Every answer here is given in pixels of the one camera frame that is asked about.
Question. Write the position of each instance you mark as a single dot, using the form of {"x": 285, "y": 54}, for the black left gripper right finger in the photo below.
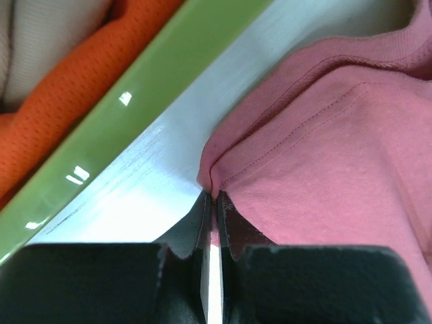
{"x": 264, "y": 282}

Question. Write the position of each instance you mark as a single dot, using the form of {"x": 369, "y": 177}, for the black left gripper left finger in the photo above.
{"x": 165, "y": 281}

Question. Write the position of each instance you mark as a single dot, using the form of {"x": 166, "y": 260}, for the pink t shirt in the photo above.
{"x": 334, "y": 147}

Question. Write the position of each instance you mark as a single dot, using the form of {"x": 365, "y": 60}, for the green laundry basket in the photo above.
{"x": 191, "y": 40}

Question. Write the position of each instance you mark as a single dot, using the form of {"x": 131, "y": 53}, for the orange garment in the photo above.
{"x": 74, "y": 86}

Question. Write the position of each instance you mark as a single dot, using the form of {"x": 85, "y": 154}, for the beige garment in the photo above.
{"x": 35, "y": 36}

